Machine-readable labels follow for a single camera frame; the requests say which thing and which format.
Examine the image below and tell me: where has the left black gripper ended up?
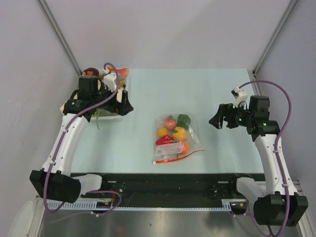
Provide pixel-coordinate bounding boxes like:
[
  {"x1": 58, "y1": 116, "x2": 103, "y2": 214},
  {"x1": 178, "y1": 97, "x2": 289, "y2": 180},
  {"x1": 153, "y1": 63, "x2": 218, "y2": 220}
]
[{"x1": 92, "y1": 82, "x2": 133, "y2": 116}]

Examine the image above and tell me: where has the watermelon slice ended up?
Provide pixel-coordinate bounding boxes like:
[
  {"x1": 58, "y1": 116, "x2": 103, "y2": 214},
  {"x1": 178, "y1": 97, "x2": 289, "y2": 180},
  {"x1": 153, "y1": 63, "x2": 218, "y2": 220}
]
[{"x1": 117, "y1": 68, "x2": 129, "y2": 79}]

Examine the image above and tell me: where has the purple cable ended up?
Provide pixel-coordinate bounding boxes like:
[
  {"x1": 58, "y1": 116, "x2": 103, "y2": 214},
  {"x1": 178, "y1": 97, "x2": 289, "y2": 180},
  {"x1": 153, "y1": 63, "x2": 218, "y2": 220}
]
[
  {"x1": 233, "y1": 80, "x2": 292, "y2": 237},
  {"x1": 43, "y1": 63, "x2": 122, "y2": 224}
]

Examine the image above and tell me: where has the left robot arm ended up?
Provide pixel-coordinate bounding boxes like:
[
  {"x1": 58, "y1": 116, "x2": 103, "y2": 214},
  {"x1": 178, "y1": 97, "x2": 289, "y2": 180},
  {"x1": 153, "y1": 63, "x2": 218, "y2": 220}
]
[{"x1": 30, "y1": 73, "x2": 133, "y2": 203}]

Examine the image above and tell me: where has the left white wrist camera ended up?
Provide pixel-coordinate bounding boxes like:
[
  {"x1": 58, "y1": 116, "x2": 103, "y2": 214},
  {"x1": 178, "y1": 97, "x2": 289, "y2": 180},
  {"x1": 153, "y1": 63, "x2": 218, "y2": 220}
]
[{"x1": 102, "y1": 69, "x2": 121, "y2": 92}]

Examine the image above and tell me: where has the orange fruit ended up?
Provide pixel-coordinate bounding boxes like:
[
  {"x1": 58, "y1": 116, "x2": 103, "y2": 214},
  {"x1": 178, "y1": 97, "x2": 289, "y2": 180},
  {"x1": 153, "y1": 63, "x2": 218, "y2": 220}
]
[{"x1": 180, "y1": 140, "x2": 191, "y2": 155}]

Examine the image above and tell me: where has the white food tray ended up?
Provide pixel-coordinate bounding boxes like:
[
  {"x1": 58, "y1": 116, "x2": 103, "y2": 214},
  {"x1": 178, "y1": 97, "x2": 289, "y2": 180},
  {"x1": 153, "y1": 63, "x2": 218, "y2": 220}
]
[{"x1": 91, "y1": 67, "x2": 128, "y2": 121}]

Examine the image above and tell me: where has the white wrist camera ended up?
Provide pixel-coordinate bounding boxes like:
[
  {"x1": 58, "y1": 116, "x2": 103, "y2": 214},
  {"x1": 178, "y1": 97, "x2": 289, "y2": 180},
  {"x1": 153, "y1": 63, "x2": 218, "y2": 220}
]
[
  {"x1": 102, "y1": 69, "x2": 121, "y2": 92},
  {"x1": 231, "y1": 87, "x2": 248, "y2": 108}
]

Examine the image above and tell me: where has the clear zip top bag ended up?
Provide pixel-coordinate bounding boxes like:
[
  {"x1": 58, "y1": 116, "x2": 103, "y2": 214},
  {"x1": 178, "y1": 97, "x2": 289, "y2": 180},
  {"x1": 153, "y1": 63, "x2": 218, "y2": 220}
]
[{"x1": 153, "y1": 113, "x2": 205, "y2": 164}]

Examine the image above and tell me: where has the white cable duct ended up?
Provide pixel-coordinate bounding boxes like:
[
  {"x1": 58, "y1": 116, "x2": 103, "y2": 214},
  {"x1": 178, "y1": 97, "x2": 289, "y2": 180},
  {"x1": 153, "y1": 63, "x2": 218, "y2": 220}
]
[{"x1": 45, "y1": 199, "x2": 234, "y2": 212}]

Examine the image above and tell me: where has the green bell pepper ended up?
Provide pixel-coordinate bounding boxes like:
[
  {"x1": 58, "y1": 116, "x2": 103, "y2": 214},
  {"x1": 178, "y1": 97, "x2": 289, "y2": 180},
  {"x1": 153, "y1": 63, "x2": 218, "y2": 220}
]
[{"x1": 177, "y1": 114, "x2": 191, "y2": 130}]

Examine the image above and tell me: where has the yellow lemon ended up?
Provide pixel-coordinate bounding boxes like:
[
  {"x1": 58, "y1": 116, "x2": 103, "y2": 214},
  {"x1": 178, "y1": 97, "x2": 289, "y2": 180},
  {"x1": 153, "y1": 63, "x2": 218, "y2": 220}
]
[{"x1": 157, "y1": 127, "x2": 168, "y2": 138}]

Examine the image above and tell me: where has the dark red apple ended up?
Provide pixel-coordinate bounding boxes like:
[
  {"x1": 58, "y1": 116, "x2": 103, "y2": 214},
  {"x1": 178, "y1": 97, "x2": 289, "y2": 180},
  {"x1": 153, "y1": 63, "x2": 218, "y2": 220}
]
[{"x1": 82, "y1": 67, "x2": 99, "y2": 77}]

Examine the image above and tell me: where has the white green leek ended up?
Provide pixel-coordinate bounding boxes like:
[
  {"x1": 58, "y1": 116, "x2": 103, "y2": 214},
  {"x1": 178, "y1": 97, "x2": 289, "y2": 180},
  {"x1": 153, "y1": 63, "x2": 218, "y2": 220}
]
[{"x1": 60, "y1": 104, "x2": 65, "y2": 113}]

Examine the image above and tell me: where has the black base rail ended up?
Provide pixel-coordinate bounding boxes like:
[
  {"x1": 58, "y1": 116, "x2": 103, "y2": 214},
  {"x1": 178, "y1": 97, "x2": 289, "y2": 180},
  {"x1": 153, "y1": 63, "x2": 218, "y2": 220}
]
[{"x1": 84, "y1": 173, "x2": 265, "y2": 207}]

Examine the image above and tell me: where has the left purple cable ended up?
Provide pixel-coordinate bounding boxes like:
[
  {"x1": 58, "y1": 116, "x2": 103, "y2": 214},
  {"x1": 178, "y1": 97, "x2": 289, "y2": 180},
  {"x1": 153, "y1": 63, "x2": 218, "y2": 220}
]
[{"x1": 43, "y1": 63, "x2": 122, "y2": 224}]

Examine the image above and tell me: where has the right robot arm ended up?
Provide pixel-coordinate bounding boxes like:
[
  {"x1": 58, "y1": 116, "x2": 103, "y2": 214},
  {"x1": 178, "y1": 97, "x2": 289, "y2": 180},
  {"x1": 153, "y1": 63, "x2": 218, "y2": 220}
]
[{"x1": 209, "y1": 96, "x2": 308, "y2": 227}]

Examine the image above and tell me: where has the white cauliflower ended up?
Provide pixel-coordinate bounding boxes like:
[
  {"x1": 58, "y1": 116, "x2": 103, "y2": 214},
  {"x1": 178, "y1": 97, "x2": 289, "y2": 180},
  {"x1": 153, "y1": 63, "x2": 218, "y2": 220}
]
[{"x1": 117, "y1": 88, "x2": 124, "y2": 103}]

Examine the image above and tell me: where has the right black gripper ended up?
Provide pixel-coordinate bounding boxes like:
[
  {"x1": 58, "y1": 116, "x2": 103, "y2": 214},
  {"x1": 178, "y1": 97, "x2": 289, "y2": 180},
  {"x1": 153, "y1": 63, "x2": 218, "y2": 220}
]
[{"x1": 209, "y1": 102, "x2": 253, "y2": 129}]

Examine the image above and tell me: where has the brown grape bunch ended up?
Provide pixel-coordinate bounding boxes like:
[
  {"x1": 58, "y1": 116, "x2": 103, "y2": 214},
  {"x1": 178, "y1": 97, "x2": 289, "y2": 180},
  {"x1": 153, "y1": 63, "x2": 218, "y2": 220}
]
[{"x1": 119, "y1": 79, "x2": 125, "y2": 88}]

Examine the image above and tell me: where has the yellow orange peach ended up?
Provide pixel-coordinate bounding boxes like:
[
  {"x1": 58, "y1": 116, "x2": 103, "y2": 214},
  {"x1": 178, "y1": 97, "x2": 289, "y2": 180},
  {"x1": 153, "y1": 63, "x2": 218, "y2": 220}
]
[{"x1": 172, "y1": 127, "x2": 188, "y2": 140}]

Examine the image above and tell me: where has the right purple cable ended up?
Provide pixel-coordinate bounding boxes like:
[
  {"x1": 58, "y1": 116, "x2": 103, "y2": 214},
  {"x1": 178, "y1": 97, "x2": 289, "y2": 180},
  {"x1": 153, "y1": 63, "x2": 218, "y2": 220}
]
[{"x1": 233, "y1": 80, "x2": 292, "y2": 237}]

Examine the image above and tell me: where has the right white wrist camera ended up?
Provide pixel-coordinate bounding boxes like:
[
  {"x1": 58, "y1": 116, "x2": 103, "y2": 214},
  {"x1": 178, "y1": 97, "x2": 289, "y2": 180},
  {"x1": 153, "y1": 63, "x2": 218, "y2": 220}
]
[{"x1": 231, "y1": 87, "x2": 248, "y2": 108}]

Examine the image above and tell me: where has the red peach with leaf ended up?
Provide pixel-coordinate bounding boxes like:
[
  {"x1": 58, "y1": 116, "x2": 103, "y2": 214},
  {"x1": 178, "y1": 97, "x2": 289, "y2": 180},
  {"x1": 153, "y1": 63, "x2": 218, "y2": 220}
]
[{"x1": 163, "y1": 116, "x2": 177, "y2": 130}]

